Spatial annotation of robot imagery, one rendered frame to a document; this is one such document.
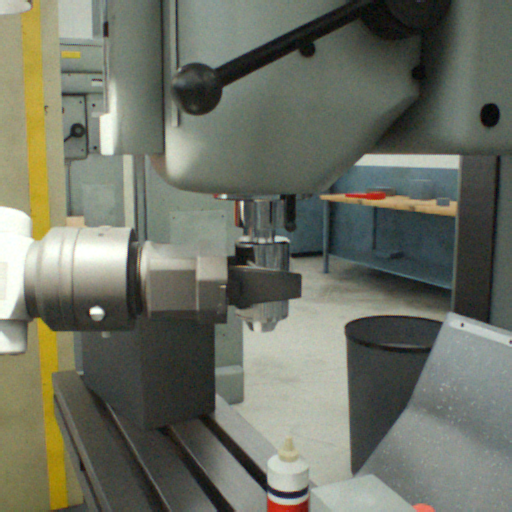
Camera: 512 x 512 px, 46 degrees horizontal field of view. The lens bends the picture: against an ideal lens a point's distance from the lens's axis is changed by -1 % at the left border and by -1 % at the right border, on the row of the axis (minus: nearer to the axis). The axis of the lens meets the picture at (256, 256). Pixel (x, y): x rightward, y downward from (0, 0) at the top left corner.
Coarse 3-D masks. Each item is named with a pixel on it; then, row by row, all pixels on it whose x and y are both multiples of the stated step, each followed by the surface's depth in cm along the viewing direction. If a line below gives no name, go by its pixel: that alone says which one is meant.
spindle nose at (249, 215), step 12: (240, 204) 50; (252, 204) 49; (264, 204) 49; (276, 204) 50; (240, 216) 50; (252, 216) 50; (264, 216) 50; (276, 216) 50; (252, 228) 50; (264, 228) 50; (276, 228) 50
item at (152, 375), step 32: (160, 320) 82; (192, 320) 85; (96, 352) 94; (128, 352) 84; (160, 352) 83; (192, 352) 86; (96, 384) 95; (128, 384) 85; (160, 384) 84; (192, 384) 87; (128, 416) 86; (160, 416) 84; (192, 416) 87
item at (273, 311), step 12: (288, 252) 52; (240, 264) 51; (252, 264) 50; (264, 264) 50; (276, 264) 51; (288, 264) 52; (288, 300) 53; (240, 312) 52; (252, 312) 51; (264, 312) 51; (276, 312) 51
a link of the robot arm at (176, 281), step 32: (96, 256) 48; (128, 256) 49; (160, 256) 49; (192, 256) 49; (224, 256) 48; (96, 288) 47; (128, 288) 49; (160, 288) 48; (192, 288) 48; (224, 288) 46; (96, 320) 48; (128, 320) 49; (224, 320) 48
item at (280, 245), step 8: (240, 240) 51; (248, 240) 51; (272, 240) 51; (280, 240) 51; (288, 240) 52; (240, 248) 51; (248, 248) 50; (256, 248) 50; (264, 248) 50; (272, 248) 50; (280, 248) 51; (288, 248) 52
